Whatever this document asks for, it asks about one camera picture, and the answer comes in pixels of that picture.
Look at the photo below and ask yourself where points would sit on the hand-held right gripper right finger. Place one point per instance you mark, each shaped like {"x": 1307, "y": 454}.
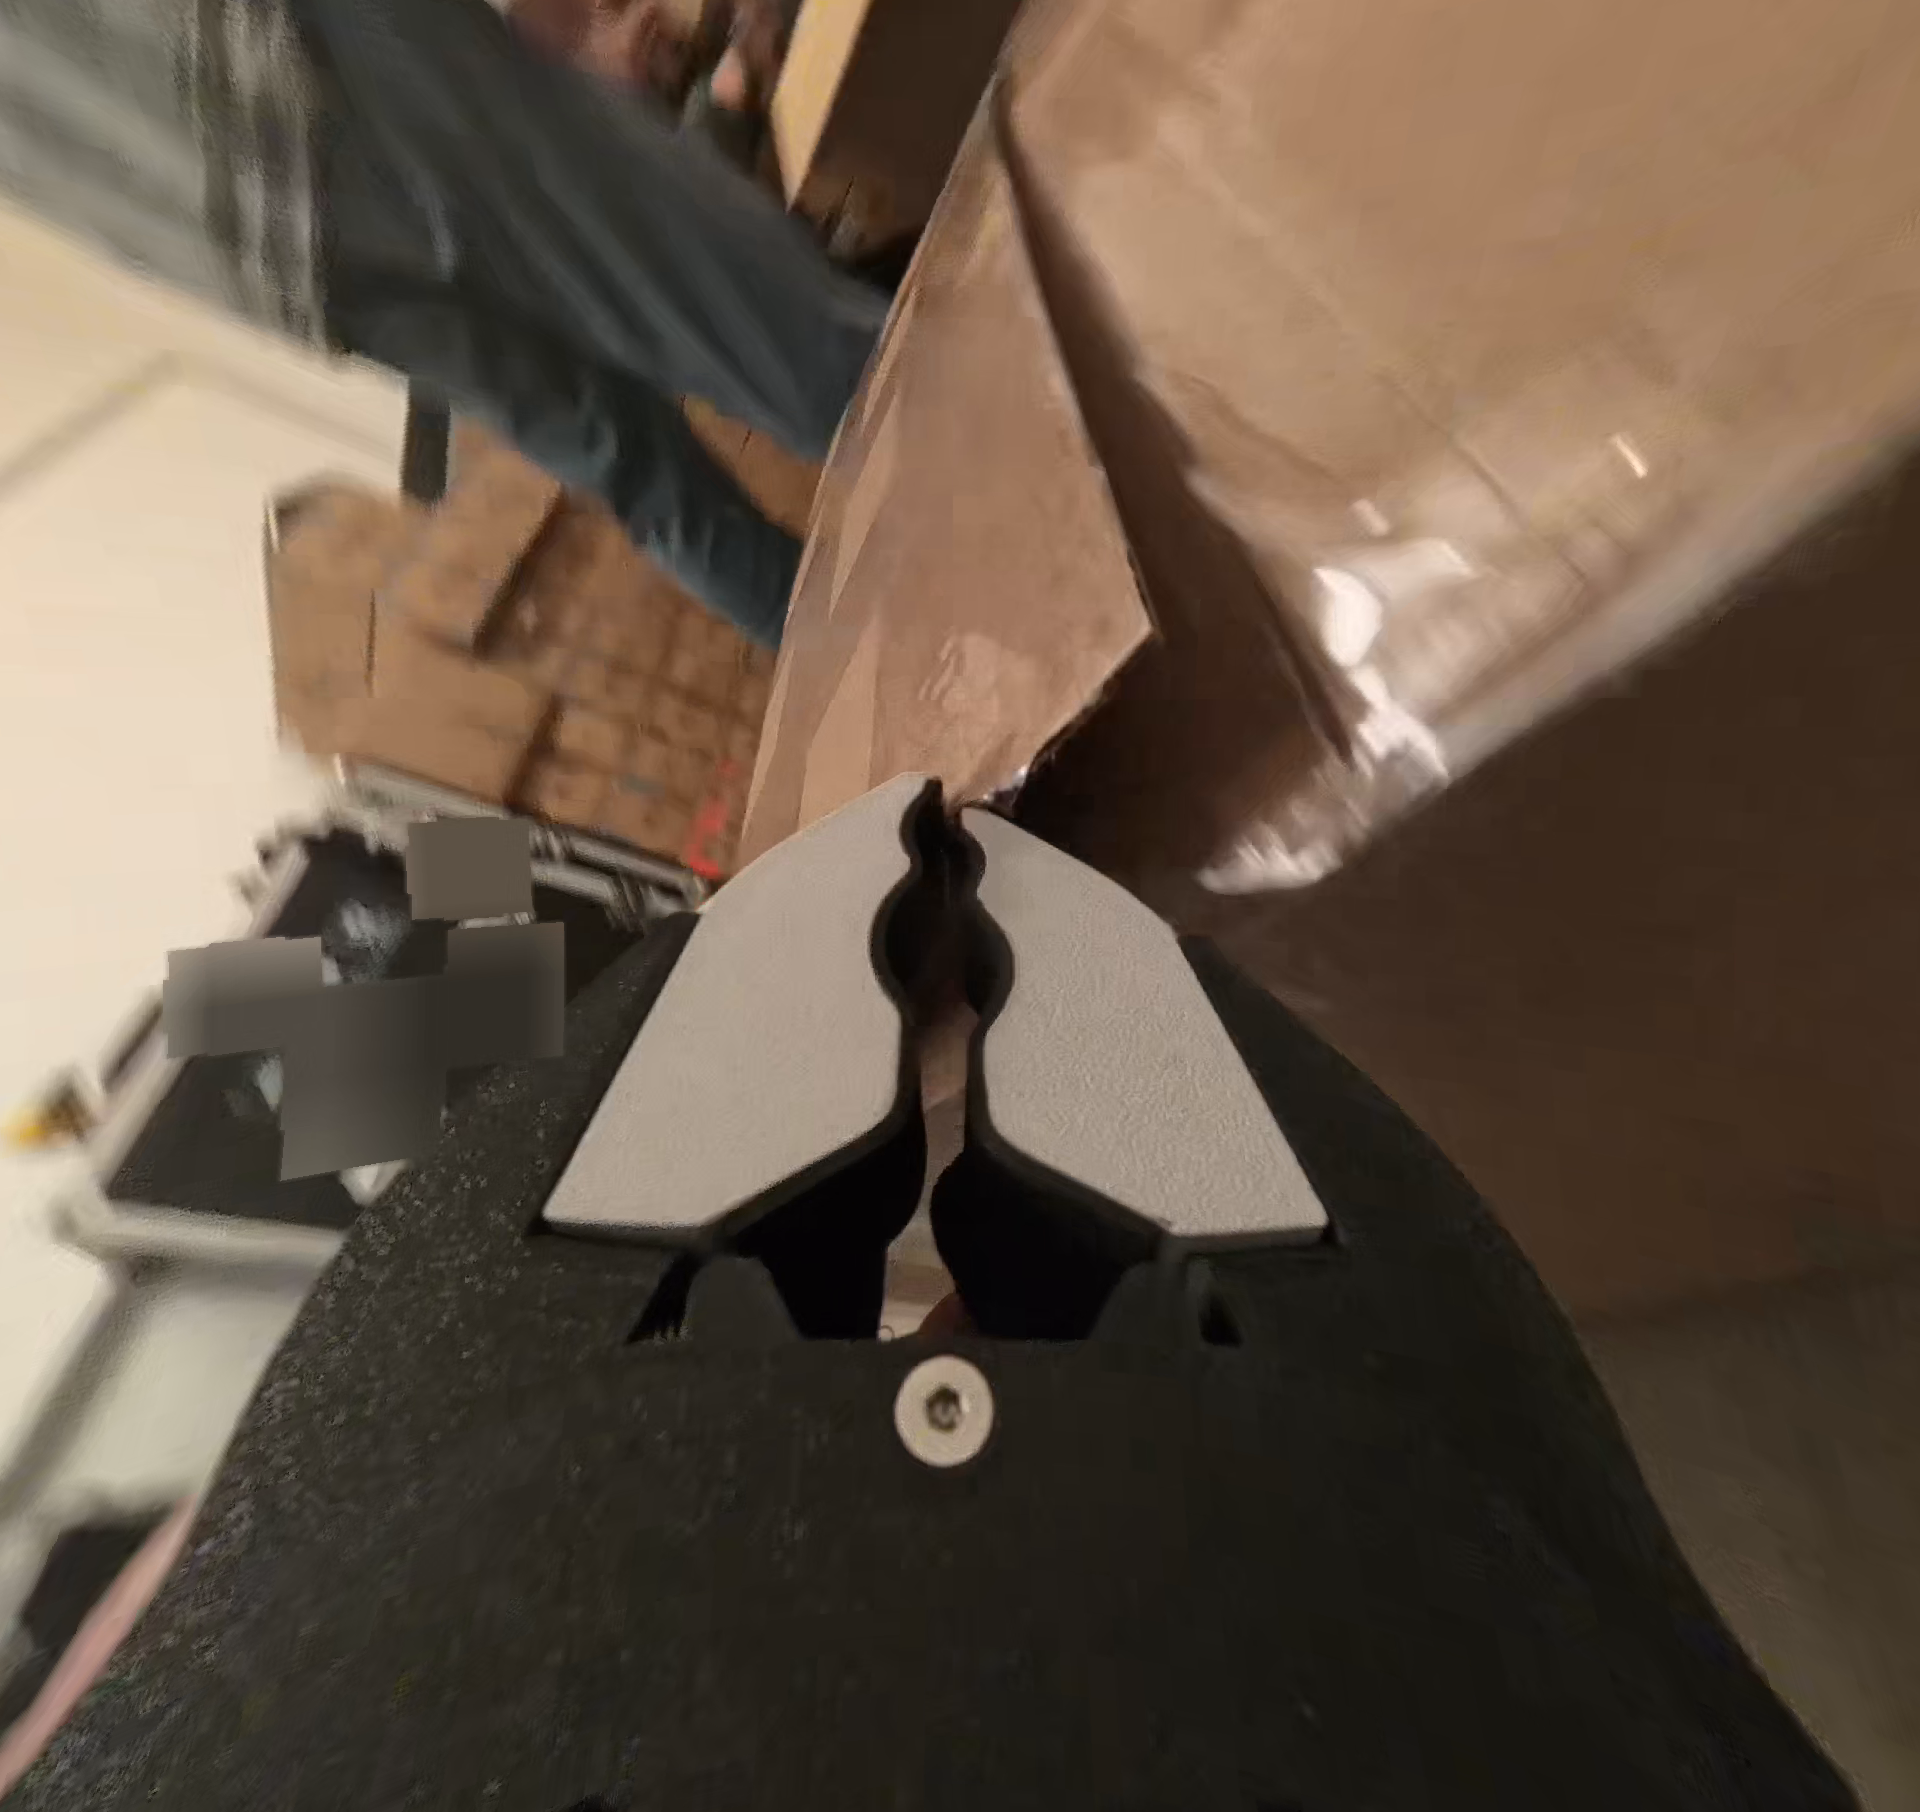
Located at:
{"x": 1140, "y": 1063}

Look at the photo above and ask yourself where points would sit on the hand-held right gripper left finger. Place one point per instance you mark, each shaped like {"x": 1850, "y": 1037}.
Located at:
{"x": 734, "y": 1046}

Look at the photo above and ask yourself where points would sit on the large brown cardboard box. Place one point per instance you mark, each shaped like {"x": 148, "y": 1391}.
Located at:
{"x": 1500, "y": 193}

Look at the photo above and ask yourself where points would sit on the stack of small cardboard boxes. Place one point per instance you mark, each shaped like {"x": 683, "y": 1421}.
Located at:
{"x": 451, "y": 642}

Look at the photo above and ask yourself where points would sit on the black aluminium flight case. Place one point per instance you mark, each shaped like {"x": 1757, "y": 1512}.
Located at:
{"x": 180, "y": 1152}

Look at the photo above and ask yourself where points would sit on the black board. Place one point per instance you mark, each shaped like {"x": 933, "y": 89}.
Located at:
{"x": 426, "y": 440}

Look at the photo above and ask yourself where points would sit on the open cardboard box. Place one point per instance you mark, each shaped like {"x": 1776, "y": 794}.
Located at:
{"x": 855, "y": 43}

